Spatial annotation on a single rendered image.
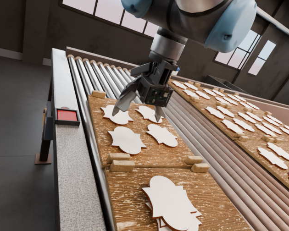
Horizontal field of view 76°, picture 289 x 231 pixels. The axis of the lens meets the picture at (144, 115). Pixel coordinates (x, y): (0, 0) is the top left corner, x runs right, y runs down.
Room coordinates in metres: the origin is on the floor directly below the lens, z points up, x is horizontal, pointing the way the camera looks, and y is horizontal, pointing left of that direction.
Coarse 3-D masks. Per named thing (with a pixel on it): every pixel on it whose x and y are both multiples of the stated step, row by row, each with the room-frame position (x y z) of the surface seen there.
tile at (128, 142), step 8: (120, 128) 0.55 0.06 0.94; (128, 128) 0.57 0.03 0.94; (112, 136) 0.49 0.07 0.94; (120, 136) 0.50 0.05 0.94; (128, 136) 0.52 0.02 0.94; (136, 136) 0.54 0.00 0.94; (112, 144) 0.45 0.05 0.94; (120, 144) 0.46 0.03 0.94; (128, 144) 0.48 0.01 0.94; (136, 144) 0.50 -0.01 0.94; (128, 152) 0.44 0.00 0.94; (136, 152) 0.46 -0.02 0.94
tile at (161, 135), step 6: (150, 126) 0.65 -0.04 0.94; (156, 126) 0.67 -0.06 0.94; (150, 132) 0.60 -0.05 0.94; (156, 132) 0.62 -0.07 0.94; (162, 132) 0.64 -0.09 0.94; (168, 132) 0.66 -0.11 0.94; (156, 138) 0.58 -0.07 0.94; (162, 138) 0.60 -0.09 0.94; (168, 138) 0.61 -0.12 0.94; (174, 138) 0.63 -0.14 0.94; (168, 144) 0.57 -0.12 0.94; (174, 144) 0.59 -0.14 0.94
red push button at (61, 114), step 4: (60, 112) 0.52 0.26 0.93; (64, 112) 0.53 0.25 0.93; (68, 112) 0.54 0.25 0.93; (72, 112) 0.55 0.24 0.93; (60, 116) 0.50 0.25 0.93; (64, 116) 0.51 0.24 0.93; (68, 116) 0.52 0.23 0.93; (72, 116) 0.53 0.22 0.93; (76, 116) 0.54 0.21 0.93; (72, 120) 0.51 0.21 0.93; (76, 120) 0.51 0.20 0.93
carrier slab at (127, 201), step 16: (112, 176) 0.34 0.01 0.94; (128, 176) 0.36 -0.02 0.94; (144, 176) 0.38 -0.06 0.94; (176, 176) 0.43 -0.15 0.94; (192, 176) 0.46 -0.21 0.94; (208, 176) 0.50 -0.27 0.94; (112, 192) 0.30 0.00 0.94; (128, 192) 0.31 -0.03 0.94; (192, 192) 0.40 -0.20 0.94; (208, 192) 0.42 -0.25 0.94; (112, 208) 0.26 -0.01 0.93; (128, 208) 0.28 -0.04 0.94; (144, 208) 0.29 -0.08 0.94; (208, 208) 0.37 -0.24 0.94; (224, 208) 0.39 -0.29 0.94; (128, 224) 0.24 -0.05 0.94; (144, 224) 0.26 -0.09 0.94; (208, 224) 0.32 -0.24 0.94; (224, 224) 0.34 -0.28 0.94; (240, 224) 0.36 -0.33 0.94
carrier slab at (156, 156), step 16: (96, 112) 0.60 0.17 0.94; (128, 112) 0.71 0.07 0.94; (96, 128) 0.51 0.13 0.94; (112, 128) 0.54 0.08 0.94; (144, 128) 0.63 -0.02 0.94; (144, 144) 0.53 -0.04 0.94; (160, 144) 0.56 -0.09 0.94; (144, 160) 0.45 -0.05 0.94; (160, 160) 0.48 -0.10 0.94; (176, 160) 0.51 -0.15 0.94
